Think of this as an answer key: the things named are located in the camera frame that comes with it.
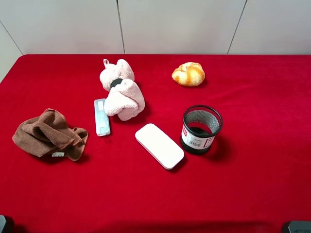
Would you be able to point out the brown microfiber cloth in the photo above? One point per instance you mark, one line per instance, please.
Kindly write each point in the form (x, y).
(50, 134)

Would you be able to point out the dark object bottom right corner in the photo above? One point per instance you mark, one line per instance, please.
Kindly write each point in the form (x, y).
(296, 227)

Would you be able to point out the white rounded flat case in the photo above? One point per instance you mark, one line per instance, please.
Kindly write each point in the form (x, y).
(160, 145)

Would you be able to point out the pink fluffy towel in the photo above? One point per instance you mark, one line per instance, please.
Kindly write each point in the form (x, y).
(125, 98)

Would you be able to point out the black mesh pen holder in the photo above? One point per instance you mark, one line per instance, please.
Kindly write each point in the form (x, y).
(201, 123)

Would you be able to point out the light blue flat box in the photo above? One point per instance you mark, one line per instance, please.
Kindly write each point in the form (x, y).
(101, 118)

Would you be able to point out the orange white bread roll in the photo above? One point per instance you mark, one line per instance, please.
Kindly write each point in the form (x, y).
(189, 74)

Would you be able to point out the red velvet tablecloth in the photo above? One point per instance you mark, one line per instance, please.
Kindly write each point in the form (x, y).
(255, 178)

